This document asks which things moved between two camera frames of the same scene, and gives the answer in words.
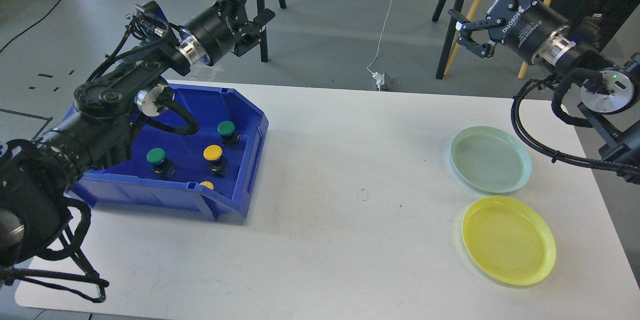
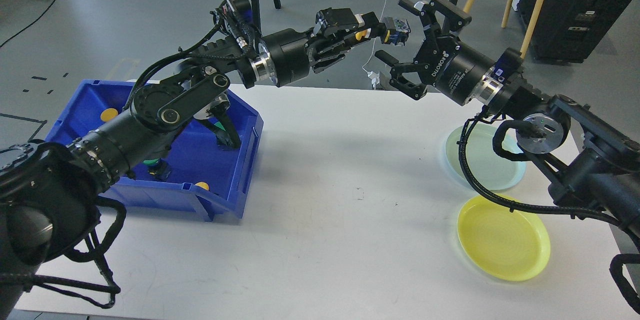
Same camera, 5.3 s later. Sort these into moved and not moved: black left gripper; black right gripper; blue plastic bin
Moved: black right gripper; black left gripper
Not moved: blue plastic bin
